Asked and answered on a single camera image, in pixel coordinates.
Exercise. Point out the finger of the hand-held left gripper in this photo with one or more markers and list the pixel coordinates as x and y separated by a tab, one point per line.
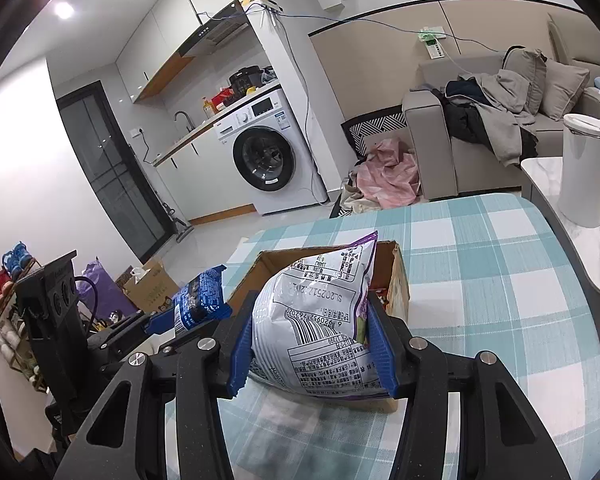
157	322
172	346

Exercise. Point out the white cylindrical bin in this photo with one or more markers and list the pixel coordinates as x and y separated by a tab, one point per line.
582	175

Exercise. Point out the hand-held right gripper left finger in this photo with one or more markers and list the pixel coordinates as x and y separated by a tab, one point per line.
240	355

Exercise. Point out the white wall socket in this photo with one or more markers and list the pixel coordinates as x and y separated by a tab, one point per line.
136	132

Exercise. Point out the large brown cardboard box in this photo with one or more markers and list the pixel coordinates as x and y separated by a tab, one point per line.
397	280

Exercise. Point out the grey sofa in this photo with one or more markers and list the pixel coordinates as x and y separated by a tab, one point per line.
430	150

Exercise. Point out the metal kitchen faucet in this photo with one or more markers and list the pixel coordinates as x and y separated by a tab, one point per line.
186	120

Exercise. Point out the purple bag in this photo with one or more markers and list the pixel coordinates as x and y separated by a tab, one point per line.
102	290

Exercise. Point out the blue shoes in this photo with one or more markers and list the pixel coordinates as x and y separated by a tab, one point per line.
16	259

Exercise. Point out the beige cloth pile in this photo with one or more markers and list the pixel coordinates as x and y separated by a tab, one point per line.
357	202

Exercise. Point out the white washing machine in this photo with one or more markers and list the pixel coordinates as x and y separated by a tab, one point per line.
270	160

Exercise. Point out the grey jacket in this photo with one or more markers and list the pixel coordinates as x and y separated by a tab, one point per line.
505	110

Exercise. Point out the red shoes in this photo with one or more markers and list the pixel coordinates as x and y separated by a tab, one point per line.
1	282

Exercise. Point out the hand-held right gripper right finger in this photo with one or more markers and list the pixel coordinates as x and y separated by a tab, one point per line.
382	355

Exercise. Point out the yellow bottle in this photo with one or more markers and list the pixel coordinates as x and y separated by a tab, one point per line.
208	108

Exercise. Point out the stick vacuum cleaner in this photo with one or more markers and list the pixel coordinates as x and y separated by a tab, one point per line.
180	225

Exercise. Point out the small cardboard box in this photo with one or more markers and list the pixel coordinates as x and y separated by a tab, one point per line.
150	290

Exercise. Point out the black pressure cooker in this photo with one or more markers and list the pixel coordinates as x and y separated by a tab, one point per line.
245	80

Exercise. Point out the blue cookie packet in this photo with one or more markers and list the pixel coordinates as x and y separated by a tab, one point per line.
200	300

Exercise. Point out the large silver purple-edged snack bag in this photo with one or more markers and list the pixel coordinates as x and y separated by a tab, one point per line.
310	320

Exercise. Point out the teal plaid tablecloth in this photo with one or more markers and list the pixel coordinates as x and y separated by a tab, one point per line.
480	285

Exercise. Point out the black range hood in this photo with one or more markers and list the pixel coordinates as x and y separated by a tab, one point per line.
220	30

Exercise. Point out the black clothes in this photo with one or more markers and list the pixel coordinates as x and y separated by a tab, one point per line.
465	115

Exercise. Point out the ceiling spotlight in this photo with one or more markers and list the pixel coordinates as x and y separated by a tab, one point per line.
64	10

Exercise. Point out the white upper cabinets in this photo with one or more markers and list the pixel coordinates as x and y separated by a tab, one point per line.
145	50

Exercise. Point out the white router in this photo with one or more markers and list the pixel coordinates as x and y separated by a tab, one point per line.
267	2

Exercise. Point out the grey pillow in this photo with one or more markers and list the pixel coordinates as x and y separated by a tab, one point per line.
525	65

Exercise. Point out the dark glass door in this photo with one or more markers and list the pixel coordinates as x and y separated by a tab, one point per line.
110	175

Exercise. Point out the beige pillow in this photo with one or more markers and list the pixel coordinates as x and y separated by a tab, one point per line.
565	87

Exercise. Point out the white lower kitchen cabinet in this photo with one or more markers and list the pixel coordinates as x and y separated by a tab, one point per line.
200	180

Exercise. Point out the white marble side table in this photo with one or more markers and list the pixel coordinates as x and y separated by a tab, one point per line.
575	250

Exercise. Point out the pink cloth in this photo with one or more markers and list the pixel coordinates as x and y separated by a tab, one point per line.
390	175

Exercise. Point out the red box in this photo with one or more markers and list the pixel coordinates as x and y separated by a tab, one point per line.
224	98

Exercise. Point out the wooden shoe rack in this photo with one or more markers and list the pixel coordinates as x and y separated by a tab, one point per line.
5	320

